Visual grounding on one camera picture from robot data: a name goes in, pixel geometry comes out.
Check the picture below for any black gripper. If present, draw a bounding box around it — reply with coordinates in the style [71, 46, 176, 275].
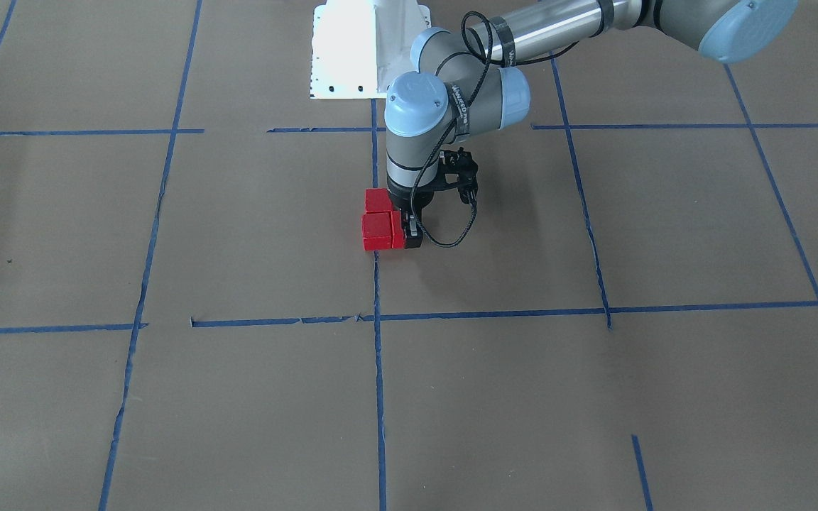
[398, 148, 479, 249]

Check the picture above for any red block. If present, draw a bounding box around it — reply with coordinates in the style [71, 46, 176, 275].
[391, 210, 407, 250]
[364, 188, 396, 214]

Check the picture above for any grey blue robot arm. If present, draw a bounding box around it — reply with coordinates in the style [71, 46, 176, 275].
[383, 1, 798, 249]

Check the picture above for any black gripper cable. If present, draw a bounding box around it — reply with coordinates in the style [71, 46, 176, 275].
[409, 11, 580, 249]

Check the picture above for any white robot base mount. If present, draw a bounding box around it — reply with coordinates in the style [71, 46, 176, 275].
[309, 1, 432, 100]

